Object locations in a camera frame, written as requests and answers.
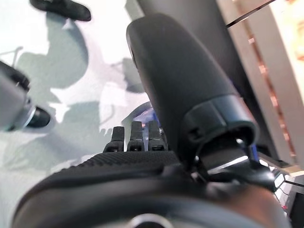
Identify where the black left robot foot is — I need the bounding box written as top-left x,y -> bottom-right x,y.
29,0 -> 92,22

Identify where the silver right robot leg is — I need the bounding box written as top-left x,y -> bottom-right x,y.
0,60 -> 31,131

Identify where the wooden potato crate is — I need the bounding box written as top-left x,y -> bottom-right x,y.
216,0 -> 304,167

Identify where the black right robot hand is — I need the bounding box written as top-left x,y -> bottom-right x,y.
11,13 -> 292,228

